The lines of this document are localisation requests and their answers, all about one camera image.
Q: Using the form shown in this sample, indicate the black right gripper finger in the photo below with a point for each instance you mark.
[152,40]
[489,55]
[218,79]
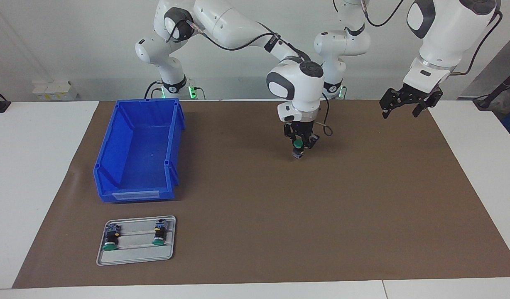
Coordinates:
[288,135]
[313,141]

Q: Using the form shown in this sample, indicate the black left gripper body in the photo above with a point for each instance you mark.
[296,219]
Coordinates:
[417,94]

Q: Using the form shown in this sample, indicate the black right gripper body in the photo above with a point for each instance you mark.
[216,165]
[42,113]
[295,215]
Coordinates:
[301,129]

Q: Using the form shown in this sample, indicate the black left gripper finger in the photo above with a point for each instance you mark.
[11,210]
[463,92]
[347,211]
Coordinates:
[422,107]
[388,99]

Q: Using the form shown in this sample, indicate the green push button switch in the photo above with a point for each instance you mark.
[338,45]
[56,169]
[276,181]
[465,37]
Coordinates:
[111,238]
[297,144]
[159,234]

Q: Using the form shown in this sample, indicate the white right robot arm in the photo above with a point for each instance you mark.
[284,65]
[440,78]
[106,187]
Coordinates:
[296,83]

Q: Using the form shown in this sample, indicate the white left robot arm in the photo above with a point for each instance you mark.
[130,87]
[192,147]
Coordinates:
[446,33]

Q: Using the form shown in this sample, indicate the black stand base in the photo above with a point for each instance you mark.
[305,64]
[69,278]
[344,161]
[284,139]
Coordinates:
[494,93]

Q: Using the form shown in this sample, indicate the brown table mat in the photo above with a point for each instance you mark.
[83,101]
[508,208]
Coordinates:
[280,228]

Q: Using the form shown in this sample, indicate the blue plastic storage bin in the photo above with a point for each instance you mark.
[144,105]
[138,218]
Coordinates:
[138,166]

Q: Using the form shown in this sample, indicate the grey metal tray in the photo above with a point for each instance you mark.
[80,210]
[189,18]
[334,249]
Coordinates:
[136,253]

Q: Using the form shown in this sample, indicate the white wall socket box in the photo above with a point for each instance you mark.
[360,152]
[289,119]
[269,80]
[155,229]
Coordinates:
[51,89]

